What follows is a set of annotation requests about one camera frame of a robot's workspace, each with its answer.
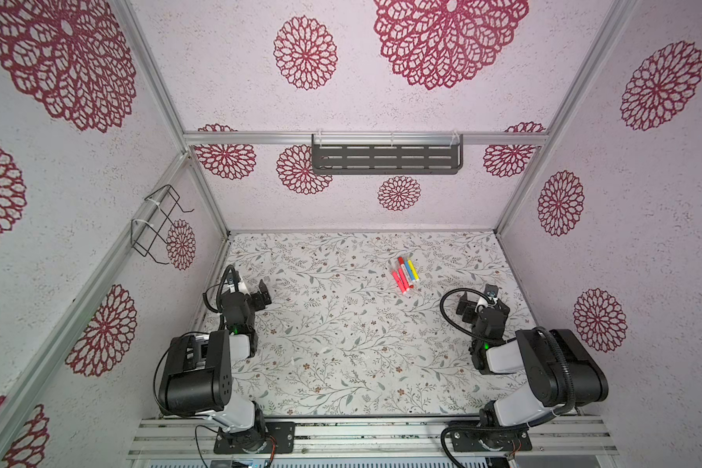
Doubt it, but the blue highlighter pen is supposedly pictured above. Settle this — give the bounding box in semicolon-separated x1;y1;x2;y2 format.
403;259;417;284

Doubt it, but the yellow highlighter pen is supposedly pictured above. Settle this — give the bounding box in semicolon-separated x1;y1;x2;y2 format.
407;259;420;282

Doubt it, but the pink highlighter pen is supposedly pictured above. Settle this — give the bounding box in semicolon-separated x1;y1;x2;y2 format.
391;270;407;294
397;265;410;294

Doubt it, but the white marker pen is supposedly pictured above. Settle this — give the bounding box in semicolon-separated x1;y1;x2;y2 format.
398;257;415;289

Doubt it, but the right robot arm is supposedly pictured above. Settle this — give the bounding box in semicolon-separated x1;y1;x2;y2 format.
456;292;610;431

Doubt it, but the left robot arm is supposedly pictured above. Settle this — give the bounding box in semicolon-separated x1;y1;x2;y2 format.
154;280;272;446

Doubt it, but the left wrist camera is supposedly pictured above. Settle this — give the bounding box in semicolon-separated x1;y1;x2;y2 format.
230;281;249;294

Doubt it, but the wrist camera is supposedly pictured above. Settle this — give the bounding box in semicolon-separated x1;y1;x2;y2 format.
230;281;249;294
483;284;499;307

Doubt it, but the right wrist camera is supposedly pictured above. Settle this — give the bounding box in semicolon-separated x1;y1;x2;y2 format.
483;284;499;307

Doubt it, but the black wire wall rack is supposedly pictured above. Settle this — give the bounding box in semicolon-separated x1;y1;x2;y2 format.
129;184;197;270

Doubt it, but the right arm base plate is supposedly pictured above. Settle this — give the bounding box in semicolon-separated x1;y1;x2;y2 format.
447;421;534;452

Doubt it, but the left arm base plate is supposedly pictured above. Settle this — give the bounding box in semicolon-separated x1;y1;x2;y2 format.
214;421;296;456

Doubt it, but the grey slotted wall shelf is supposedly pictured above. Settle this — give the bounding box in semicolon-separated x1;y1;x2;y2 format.
310;135;463;176

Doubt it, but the aluminium front rail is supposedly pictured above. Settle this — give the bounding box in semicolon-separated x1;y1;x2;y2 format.
125;415;618;466

